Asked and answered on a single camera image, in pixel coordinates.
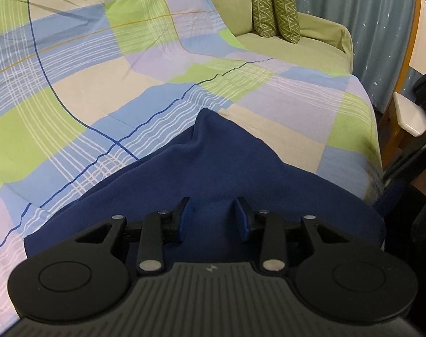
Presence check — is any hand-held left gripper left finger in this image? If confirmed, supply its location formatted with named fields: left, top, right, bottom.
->
left=75, top=197, right=193, bottom=277

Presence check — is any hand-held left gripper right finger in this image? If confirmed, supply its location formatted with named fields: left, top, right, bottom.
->
left=235, top=197, right=347, bottom=276

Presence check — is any navy blue fleece garment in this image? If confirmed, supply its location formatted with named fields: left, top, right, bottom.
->
left=23, top=108, right=387, bottom=275

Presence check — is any wooden chair white seat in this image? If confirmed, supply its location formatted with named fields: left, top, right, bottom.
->
left=379, top=0, right=426, bottom=171

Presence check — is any green sofa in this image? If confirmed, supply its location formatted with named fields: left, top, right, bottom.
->
left=198, top=0, right=354, bottom=78

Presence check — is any blue starry curtain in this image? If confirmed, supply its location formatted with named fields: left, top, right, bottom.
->
left=267, top=0, right=426, bottom=113

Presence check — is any checked bed sheet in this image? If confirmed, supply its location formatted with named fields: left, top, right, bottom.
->
left=0, top=0, right=384, bottom=325

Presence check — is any green patterned pillow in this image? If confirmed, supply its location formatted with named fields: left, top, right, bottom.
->
left=250, top=0, right=279, bottom=38
left=272, top=0, right=301, bottom=45

